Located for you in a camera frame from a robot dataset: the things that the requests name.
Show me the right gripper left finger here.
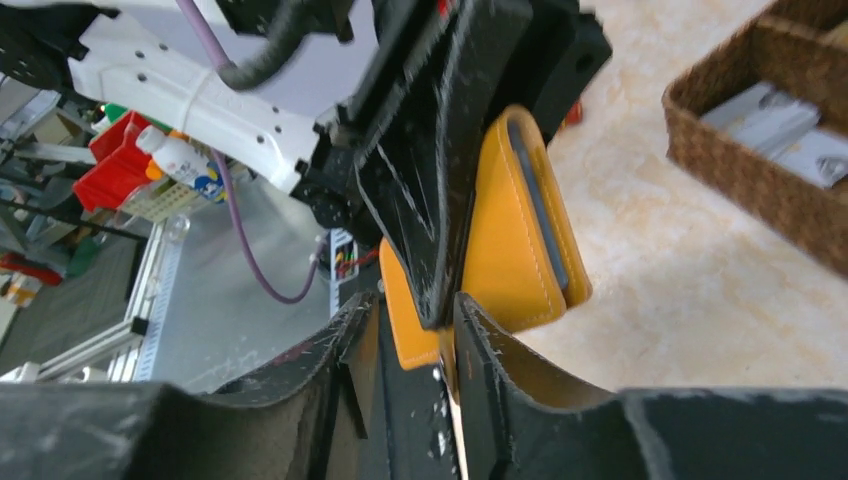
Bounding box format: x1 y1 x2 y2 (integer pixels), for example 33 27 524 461
1 293 380 479

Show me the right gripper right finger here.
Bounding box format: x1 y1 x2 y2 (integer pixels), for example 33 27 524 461
454 293 847 479

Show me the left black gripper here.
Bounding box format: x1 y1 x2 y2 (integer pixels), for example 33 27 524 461
331 0 614 331

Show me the orange leather card holder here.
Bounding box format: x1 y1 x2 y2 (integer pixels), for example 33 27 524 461
378 104 594 372

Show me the brown wicker divided basket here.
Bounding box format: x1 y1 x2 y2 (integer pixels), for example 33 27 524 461
662 1 847 276

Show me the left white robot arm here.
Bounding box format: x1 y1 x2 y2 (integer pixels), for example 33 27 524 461
1 1 612 330

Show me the grey card in front compartment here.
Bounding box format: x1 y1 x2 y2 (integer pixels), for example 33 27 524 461
701 82 847 189

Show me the white plastic bottle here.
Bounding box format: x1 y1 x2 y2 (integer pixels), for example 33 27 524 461
135 125 227 203

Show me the red storage bin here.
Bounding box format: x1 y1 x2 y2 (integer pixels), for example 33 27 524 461
72 111 151 212

